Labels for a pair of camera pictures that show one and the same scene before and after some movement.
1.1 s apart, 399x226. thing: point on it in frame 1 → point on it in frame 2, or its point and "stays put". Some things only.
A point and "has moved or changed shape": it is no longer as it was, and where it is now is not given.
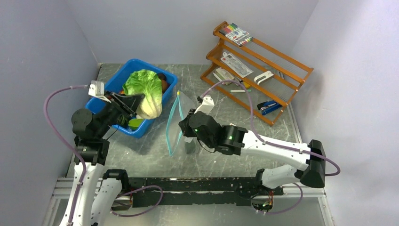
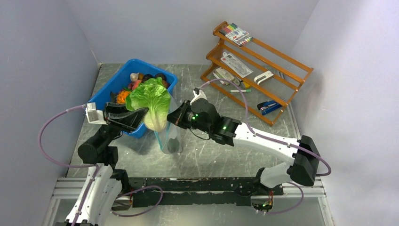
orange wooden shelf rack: [259, 78] stays put
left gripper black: [125, 105] → [119, 114]
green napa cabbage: [148, 82] has moved or changed shape
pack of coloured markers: [236, 34] stays put
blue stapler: [267, 106] stays put
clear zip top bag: [177, 143] has moved or changed shape
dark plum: [162, 76] stays put
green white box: [225, 75] stays put
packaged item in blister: [237, 65] stays put
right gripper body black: [187, 131] → [191, 121]
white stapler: [263, 76] stays put
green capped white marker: [237, 91] stays put
